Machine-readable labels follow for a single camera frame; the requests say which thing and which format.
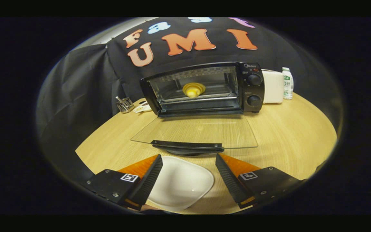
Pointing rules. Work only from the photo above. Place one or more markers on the golden croissant bread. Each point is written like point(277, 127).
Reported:
point(193, 90)

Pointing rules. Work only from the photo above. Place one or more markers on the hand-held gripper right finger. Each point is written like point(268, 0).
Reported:
point(230, 182)

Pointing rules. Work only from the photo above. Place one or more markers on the white bottle green label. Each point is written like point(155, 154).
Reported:
point(288, 83)

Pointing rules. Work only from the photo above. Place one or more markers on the metal utensil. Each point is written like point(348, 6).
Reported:
point(118, 99)

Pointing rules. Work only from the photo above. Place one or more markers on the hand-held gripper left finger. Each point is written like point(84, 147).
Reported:
point(148, 183)

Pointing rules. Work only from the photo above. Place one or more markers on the white square plate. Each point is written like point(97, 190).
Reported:
point(182, 183)

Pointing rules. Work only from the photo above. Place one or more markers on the small white dish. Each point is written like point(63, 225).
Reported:
point(142, 108)

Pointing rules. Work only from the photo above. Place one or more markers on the white box appliance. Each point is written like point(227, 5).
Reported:
point(273, 87)

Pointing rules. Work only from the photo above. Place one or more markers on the black toaster oven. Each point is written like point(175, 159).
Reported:
point(253, 87)

